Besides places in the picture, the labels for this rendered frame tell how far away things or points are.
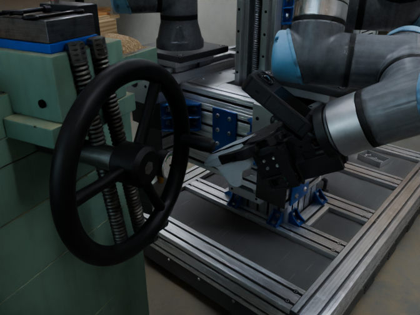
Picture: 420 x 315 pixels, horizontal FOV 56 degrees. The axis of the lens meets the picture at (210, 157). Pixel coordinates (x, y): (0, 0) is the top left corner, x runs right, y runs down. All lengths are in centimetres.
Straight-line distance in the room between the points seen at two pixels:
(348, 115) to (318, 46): 12
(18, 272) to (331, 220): 111
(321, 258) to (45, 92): 103
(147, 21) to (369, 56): 402
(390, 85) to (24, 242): 58
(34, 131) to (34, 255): 24
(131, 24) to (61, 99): 410
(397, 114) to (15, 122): 49
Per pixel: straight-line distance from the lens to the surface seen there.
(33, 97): 59
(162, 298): 149
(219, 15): 408
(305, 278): 128
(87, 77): 56
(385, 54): 58
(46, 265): 77
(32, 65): 57
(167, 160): 87
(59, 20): 57
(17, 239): 70
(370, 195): 175
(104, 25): 99
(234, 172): 60
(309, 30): 58
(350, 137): 51
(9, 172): 65
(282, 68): 58
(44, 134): 57
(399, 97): 49
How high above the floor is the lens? 107
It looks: 27 degrees down
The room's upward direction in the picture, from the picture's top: straight up
